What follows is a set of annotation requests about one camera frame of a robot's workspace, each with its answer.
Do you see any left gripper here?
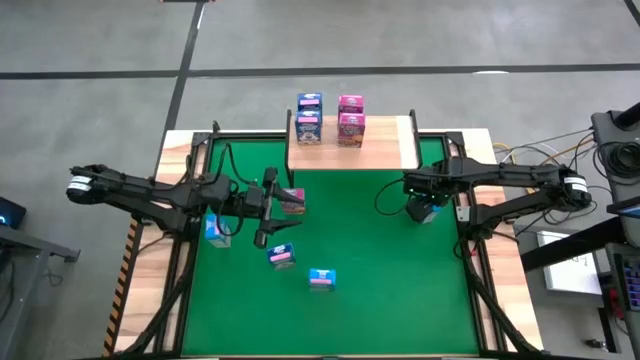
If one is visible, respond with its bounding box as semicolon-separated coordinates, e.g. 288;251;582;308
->
243;166;305;250

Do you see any green felt table mat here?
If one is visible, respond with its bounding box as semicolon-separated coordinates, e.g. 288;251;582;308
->
182;138;480;357

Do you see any black desk bar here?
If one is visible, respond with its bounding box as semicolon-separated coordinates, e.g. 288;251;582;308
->
519;199;640;274

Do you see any white board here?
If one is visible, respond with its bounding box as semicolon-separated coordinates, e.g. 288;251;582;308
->
537;230;605;296

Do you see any yellow black hazard tape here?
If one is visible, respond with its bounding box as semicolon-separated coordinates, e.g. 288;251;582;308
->
102;219;140;357

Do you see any grey stand with black pole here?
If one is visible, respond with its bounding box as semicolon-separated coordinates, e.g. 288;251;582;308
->
589;102;640;201

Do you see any monitor with blue screen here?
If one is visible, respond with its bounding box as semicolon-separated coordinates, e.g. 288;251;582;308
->
606;195;640;221

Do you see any backlit computer keyboard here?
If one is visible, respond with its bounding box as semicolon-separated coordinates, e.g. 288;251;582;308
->
613;252;640;314

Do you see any grey side desk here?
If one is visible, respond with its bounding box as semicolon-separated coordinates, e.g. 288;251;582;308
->
0;224;81;360

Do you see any black device with blue light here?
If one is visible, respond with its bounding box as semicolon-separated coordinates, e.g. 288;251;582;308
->
0;196;28;231

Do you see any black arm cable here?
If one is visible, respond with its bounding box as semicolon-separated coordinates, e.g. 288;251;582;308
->
373;177;416;217
213;142;251;237

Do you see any black aluminium table frame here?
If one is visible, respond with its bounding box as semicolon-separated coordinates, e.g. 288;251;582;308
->
149;119;544;360

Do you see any loose coloured wire bundle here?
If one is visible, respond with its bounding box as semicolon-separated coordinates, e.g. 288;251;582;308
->
492;127;599;169

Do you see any coiled black cable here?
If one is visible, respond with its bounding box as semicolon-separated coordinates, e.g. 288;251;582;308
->
594;141;640;176

